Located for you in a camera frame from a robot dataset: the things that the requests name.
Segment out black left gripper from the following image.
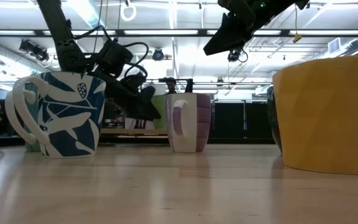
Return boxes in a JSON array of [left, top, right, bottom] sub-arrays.
[[85, 67, 162, 122]]

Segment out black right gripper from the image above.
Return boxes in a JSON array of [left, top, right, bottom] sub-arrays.
[[203, 0, 279, 57]]

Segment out green ribbed mug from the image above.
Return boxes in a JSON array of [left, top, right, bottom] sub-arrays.
[[151, 94, 168, 130]]

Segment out purple ribbed mug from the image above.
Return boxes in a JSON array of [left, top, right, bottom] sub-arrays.
[[165, 92, 212, 154]]

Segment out blue white leaf pattern mug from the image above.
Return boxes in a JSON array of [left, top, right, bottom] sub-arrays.
[[12, 71, 107, 159]]

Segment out dark speckled teal brown mug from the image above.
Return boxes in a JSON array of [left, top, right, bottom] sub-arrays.
[[266, 85, 283, 154]]

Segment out yellow mug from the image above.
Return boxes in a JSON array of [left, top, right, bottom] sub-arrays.
[[272, 55, 358, 175]]

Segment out black overhead beam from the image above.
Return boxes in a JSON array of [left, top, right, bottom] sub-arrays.
[[0, 28, 358, 37]]

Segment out yellow hanging tag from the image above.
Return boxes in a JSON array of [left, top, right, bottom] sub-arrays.
[[292, 2, 303, 44]]

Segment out black room divider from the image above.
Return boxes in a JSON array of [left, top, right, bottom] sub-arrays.
[[211, 100, 275, 140]]

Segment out white air vent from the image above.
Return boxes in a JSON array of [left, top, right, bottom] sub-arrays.
[[327, 37, 343, 54]]

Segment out black ceiling camera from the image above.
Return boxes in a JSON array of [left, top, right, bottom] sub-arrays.
[[227, 49, 249, 63]]

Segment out wooden shelf with black frame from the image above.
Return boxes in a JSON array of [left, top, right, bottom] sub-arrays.
[[99, 77, 195, 147]]

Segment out black overhead camera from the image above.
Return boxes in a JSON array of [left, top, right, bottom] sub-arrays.
[[152, 48, 165, 62]]

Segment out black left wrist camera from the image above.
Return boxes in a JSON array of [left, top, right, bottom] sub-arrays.
[[99, 39, 134, 78]]

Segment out black left wrist camera cable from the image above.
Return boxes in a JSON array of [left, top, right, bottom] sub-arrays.
[[73, 24, 150, 78]]

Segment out white hanging ring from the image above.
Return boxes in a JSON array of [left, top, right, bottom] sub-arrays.
[[119, 0, 137, 22]]

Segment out black aluminium table frame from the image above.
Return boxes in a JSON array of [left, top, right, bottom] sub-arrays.
[[0, 135, 276, 147]]

